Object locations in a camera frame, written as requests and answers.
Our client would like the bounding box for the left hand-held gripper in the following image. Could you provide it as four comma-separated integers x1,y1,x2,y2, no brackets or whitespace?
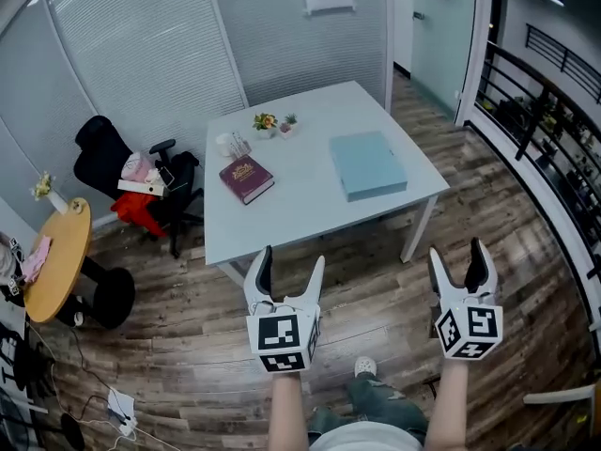
242,244,327,375

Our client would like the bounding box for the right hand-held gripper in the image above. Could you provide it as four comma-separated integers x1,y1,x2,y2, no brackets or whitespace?
427,237,505,362

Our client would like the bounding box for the light blue object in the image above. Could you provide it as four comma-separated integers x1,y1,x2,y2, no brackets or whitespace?
328,130,409,204

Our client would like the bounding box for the person's left forearm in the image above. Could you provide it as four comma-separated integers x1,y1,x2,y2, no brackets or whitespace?
269,371,314,451

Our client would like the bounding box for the person's right forearm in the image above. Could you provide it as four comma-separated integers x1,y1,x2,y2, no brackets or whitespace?
424,357,476,451

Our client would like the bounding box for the flat white box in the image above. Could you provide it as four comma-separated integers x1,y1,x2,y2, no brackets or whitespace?
116,178,166,199

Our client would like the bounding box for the black floor stand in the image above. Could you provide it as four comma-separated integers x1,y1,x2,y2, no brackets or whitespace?
0,320,54,451

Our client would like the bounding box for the white square table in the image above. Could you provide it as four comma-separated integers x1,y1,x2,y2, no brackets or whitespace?
203,80,452,285

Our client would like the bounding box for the maroon hardcover book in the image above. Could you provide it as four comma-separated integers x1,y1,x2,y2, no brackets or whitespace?
218,153,276,207

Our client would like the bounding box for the person's white shoe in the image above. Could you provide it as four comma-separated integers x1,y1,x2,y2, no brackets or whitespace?
353,355,378,380

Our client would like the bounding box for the person's jeans leg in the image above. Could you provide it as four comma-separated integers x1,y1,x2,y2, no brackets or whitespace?
307,374,429,446

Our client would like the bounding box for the potted orange flower plant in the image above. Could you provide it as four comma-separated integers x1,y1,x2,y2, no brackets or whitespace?
252,112,280,141

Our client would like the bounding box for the red cloth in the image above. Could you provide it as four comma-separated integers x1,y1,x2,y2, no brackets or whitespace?
110,191,169,240

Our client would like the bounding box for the black metal railing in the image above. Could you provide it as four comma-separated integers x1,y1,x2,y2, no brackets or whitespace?
472,23,601,303

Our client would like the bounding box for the person's white shirt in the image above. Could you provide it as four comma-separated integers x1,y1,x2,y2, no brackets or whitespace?
317,420,424,451

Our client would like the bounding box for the pink round bag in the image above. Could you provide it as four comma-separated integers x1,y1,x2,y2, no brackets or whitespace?
120,151,162,183

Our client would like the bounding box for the white power strip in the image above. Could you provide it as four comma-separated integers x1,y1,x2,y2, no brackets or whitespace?
106,387,139,438

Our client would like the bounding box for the black office chair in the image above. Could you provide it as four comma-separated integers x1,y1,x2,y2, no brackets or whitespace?
72,115,207,260

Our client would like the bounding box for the round wooden side table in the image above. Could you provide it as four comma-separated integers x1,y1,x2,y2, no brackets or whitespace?
23,196,138,332

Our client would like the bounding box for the frosted glass door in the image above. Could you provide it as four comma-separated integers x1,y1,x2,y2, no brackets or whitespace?
409,0,478,117

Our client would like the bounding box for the white vase with yellow flowers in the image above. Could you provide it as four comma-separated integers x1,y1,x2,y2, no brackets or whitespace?
29,170,69,216

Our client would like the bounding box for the pink cloth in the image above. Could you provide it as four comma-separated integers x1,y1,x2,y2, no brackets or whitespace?
20,234,54,284

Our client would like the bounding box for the white cable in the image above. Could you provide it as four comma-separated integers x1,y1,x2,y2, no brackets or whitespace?
26,320,185,451

